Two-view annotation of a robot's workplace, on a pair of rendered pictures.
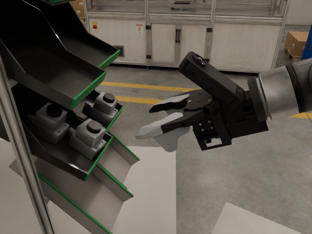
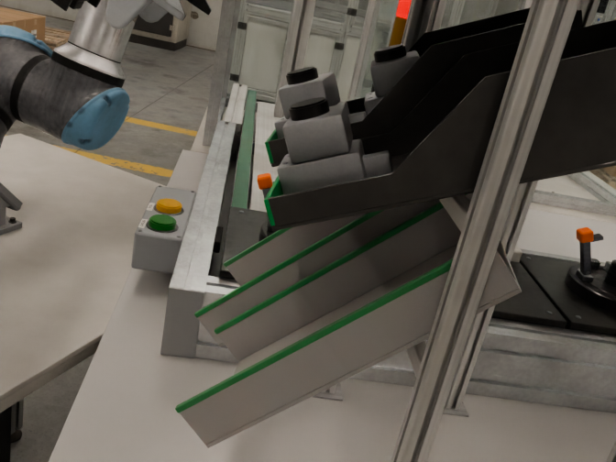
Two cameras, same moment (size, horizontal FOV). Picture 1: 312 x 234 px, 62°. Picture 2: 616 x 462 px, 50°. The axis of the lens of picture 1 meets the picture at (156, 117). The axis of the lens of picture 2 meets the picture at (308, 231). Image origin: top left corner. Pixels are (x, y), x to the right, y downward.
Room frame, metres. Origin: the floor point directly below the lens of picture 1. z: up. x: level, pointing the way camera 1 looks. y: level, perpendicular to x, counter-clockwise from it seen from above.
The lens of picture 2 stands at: (1.08, 0.04, 1.37)
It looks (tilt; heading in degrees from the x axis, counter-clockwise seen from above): 22 degrees down; 169
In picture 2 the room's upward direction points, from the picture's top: 12 degrees clockwise
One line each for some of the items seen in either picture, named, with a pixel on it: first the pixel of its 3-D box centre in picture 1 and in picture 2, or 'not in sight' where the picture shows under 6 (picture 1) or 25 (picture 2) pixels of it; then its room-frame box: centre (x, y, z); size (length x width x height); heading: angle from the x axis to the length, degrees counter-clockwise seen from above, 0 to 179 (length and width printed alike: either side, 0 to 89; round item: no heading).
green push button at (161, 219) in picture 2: not in sight; (162, 225); (0.15, 0.01, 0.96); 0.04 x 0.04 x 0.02
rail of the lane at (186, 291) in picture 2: not in sight; (213, 201); (-0.11, 0.08, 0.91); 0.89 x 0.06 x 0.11; 176
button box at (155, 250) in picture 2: not in sight; (166, 225); (0.08, 0.01, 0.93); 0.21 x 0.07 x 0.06; 176
